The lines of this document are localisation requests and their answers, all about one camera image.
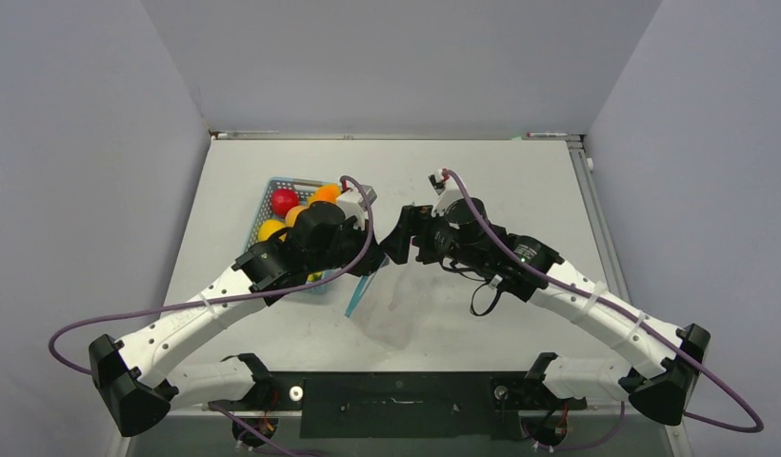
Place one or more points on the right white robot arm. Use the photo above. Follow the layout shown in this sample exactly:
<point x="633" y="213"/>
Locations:
<point x="657" y="364"/>

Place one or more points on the peach fruit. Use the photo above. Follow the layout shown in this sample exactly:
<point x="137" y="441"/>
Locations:
<point x="292" y="215"/>

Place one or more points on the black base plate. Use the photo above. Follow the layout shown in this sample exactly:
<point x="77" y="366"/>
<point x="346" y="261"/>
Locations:
<point x="402" y="404"/>

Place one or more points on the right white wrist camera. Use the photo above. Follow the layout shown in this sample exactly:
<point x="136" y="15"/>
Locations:
<point x="448" y="190"/>

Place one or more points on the orange yellow mango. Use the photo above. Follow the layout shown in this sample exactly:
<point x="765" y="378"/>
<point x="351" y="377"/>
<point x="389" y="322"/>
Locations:
<point x="327" y="193"/>

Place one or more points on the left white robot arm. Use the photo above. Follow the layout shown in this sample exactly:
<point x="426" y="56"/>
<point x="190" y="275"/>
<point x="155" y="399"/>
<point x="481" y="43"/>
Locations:
<point x="142" y="376"/>

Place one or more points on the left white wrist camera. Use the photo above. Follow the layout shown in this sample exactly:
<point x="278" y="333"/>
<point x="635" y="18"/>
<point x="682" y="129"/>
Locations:
<point x="356" y="202"/>

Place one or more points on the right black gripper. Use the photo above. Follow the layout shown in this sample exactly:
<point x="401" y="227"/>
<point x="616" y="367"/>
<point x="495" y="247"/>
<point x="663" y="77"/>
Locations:
<point x="419" y="222"/>

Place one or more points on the yellow lemon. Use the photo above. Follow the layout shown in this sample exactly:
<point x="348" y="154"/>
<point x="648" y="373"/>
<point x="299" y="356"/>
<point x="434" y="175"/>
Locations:
<point x="268" y="228"/>

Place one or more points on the red apple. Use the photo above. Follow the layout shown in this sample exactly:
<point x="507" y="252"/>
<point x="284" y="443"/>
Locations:
<point x="282" y="201"/>

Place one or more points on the clear zip top bag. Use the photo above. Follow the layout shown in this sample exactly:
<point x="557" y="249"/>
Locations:
<point x="390" y="306"/>

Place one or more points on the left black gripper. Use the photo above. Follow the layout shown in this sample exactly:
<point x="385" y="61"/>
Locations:
<point x="372" y="259"/>

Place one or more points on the blue plastic basket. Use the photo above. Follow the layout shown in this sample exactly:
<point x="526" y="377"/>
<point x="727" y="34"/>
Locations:
<point x="303" y="188"/>

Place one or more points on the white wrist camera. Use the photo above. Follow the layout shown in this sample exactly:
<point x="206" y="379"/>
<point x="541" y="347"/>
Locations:
<point x="448" y="190"/>
<point x="356" y="202"/>

